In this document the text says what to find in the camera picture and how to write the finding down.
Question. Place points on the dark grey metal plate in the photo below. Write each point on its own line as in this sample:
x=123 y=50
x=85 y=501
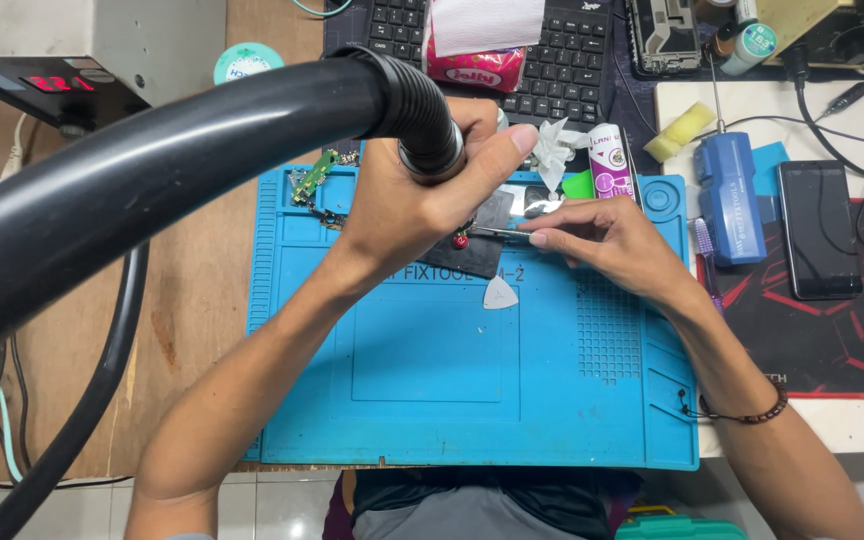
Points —
x=488 y=255

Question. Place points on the green plastic piece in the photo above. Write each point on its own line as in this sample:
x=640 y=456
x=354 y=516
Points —
x=579 y=186

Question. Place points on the yellow black soldering station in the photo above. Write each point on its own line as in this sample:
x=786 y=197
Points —
x=844 y=30

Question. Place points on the grey hot air station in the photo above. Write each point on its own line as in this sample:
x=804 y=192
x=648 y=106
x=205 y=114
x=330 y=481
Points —
x=87 y=45

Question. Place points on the white triangular pick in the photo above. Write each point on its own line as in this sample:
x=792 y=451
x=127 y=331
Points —
x=500 y=296

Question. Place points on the blue plastic card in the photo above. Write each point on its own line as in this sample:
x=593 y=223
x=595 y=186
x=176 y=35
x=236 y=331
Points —
x=769 y=165

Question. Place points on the metal tweezers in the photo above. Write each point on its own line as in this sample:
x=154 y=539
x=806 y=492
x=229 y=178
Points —
x=503 y=232

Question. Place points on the black soldering pen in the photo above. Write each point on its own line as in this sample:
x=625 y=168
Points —
x=859 y=90

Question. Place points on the blue electric screwdriver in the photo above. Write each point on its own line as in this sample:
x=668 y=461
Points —
x=728 y=199

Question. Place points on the black keyboard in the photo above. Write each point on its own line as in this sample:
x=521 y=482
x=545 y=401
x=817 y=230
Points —
x=563 y=67

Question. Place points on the black red mouse pad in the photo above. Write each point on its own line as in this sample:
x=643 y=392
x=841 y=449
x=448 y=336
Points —
x=799 y=337

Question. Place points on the person's left hand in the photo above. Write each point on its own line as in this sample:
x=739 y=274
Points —
x=394 y=217

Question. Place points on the person's left fingers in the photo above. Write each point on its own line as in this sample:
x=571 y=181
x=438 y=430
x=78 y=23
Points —
x=499 y=161

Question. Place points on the disassembled phone frame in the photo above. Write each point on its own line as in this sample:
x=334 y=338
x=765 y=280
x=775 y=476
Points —
x=664 y=34

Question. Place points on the green circuit board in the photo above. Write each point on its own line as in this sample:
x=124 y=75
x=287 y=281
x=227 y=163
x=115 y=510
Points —
x=316 y=176

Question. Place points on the white pink glue tube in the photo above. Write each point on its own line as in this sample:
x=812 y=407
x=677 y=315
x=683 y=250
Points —
x=612 y=161

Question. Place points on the green tool box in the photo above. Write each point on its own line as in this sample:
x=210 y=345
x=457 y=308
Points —
x=676 y=526

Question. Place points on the purple toothbrush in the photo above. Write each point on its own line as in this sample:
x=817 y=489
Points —
x=708 y=259

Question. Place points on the shiny metal shield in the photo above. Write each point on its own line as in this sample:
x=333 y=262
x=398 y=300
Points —
x=533 y=199

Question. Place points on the brown white bottle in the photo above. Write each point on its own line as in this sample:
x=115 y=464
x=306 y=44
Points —
x=728 y=30

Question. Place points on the crumpled white tissue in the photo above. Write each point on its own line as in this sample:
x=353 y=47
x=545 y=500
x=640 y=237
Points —
x=556 y=154

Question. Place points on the black smartphone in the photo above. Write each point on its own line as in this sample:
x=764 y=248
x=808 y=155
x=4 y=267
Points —
x=820 y=229

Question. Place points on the pink tissue packet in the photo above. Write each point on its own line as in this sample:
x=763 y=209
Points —
x=477 y=45

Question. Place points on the person's dark shirt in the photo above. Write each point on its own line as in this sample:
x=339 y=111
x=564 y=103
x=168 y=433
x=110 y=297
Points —
x=477 y=506

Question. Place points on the small red component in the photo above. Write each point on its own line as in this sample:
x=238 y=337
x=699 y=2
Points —
x=460 y=241

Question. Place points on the person's right hand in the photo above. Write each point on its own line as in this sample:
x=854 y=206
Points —
x=619 y=240

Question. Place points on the blue silicone repair mat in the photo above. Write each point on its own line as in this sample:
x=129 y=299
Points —
x=439 y=375

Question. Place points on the small bottle teal label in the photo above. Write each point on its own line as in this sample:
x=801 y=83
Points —
x=751 y=46

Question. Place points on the yellow sponge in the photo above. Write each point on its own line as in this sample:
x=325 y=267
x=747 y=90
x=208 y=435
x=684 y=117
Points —
x=678 y=133

